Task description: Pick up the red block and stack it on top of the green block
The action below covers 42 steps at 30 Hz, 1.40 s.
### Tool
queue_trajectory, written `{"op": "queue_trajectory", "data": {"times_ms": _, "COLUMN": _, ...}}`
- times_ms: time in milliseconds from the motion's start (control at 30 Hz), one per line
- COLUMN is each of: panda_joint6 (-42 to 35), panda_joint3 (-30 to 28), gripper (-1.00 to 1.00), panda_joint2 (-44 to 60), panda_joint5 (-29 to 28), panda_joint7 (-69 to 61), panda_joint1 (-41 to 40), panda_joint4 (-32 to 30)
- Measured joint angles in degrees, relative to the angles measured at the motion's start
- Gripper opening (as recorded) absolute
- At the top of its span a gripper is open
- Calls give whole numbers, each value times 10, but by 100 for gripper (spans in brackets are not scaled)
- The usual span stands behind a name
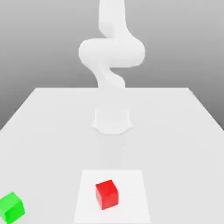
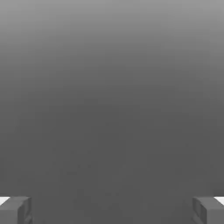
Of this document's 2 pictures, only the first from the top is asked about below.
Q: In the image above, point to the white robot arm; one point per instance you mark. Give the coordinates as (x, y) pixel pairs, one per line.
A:
(112, 52)

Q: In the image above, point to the small red cube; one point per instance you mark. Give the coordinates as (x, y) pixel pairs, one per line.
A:
(107, 194)

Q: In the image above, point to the small green cube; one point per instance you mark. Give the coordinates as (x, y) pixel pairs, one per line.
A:
(11, 208)

